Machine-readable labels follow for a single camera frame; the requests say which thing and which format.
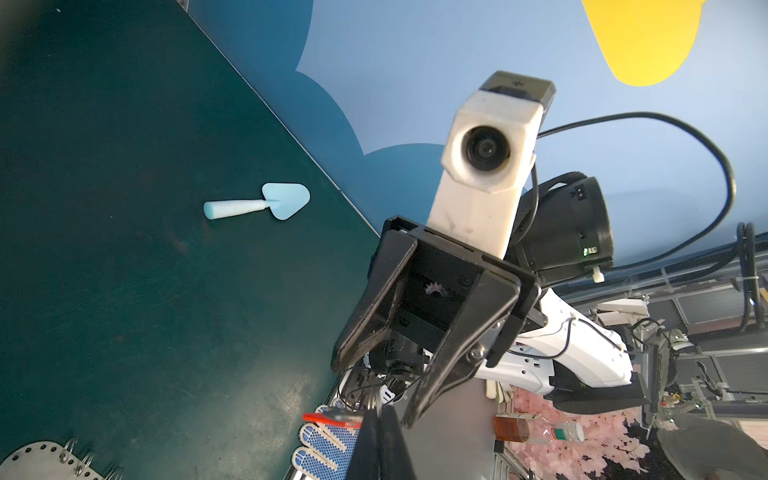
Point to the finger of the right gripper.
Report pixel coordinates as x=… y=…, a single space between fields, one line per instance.
x=371 y=320
x=466 y=342

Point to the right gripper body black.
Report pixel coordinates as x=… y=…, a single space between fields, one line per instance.
x=441 y=273

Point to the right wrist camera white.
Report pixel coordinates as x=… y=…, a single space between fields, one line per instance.
x=487 y=159

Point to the light blue toy shovel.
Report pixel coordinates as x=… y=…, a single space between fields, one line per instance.
x=283 y=200

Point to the plastic bottle brown liquid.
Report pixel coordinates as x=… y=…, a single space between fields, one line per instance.
x=535 y=430

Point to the blue dotted work glove left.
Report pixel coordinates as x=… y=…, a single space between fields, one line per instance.
x=324 y=451

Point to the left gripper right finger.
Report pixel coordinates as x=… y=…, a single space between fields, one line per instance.
x=394 y=459

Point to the key with red tag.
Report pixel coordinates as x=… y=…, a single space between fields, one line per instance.
x=336 y=418

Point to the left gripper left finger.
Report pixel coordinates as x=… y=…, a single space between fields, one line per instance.
x=366 y=462

